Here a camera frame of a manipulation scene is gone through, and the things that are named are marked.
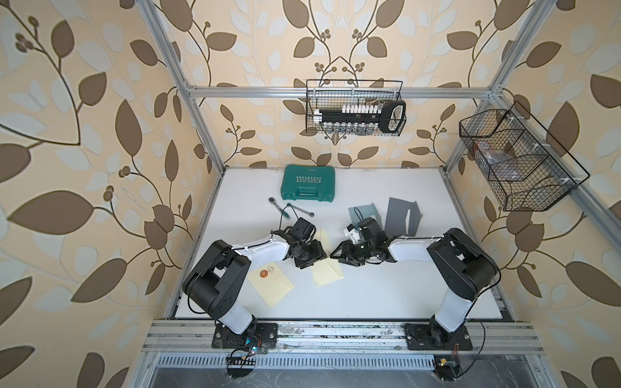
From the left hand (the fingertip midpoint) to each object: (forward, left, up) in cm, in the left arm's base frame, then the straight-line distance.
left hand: (321, 255), depth 88 cm
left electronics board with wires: (-32, +24, -7) cm, 41 cm away
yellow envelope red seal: (-8, +18, -7) cm, 21 cm away
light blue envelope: (+22, -16, -4) cm, 28 cm away
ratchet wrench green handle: (+28, +22, -3) cm, 36 cm away
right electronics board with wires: (-33, -39, -7) cm, 51 cm away
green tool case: (+34, +6, +2) cm, 35 cm away
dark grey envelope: (+19, -35, -3) cm, 40 cm away
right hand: (0, -5, -2) cm, 5 cm away
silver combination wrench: (+21, +4, -4) cm, 22 cm away
